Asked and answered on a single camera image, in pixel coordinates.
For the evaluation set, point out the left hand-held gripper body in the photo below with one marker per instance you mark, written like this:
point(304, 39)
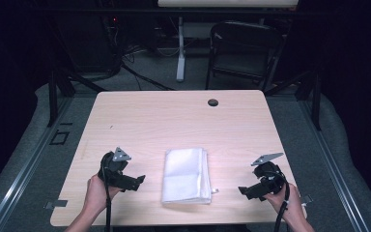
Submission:
point(112, 169)

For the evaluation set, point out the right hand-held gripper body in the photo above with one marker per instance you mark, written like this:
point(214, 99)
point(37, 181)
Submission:
point(270, 179)

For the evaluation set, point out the white fabric bag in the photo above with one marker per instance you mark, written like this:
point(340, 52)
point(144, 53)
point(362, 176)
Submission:
point(185, 175)

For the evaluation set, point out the person's left hand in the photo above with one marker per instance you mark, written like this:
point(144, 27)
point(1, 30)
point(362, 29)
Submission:
point(96, 195)

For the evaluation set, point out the person's right hand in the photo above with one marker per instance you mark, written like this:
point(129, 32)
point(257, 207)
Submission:
point(291, 203)

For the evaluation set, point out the black tape strip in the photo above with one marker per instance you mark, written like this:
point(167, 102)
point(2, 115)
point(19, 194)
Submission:
point(66, 123)

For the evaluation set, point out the black table grommet hole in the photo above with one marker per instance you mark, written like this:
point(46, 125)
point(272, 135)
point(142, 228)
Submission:
point(213, 102)

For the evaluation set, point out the black folding chair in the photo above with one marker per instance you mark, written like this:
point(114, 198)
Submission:
point(243, 54)

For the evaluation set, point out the white desk leg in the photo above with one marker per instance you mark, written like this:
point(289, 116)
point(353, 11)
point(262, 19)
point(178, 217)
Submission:
point(180, 54)

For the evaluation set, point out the black equipment cabinet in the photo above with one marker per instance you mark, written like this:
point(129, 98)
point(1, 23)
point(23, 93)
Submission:
point(87, 38)

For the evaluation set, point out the grey metal table bracket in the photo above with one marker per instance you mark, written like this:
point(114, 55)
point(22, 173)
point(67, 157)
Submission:
point(56, 204)
point(307, 199)

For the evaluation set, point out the aluminium floor rail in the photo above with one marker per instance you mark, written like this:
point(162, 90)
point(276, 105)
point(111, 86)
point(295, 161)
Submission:
point(25, 169)
point(333, 167)

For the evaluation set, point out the black metal frame post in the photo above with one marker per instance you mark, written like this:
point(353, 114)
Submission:
point(316, 100)
point(53, 96)

